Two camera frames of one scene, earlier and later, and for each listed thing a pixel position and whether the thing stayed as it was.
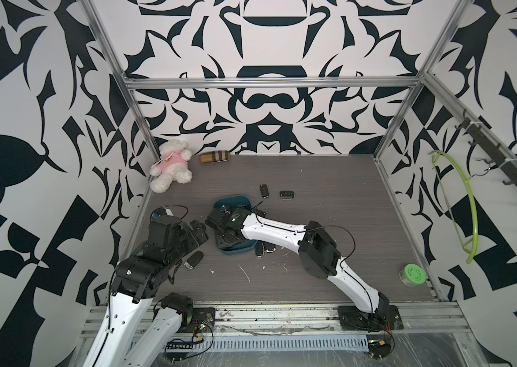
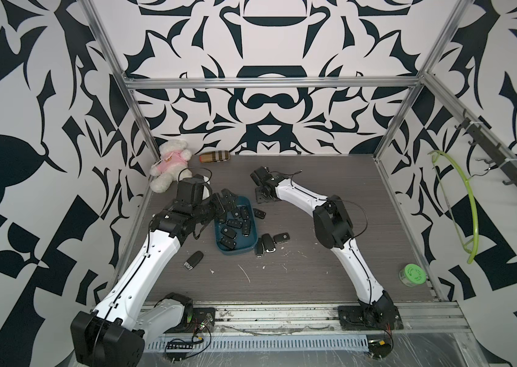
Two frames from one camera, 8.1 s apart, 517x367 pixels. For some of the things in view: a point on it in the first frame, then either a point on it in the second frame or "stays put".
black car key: x=270 y=248 stays put
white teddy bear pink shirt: x=172 y=167 stays put
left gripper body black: x=190 y=241 -> x=210 y=210
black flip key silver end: x=258 y=248 stays put
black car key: x=195 y=259 stays put
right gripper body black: x=224 y=238 -> x=259 y=194
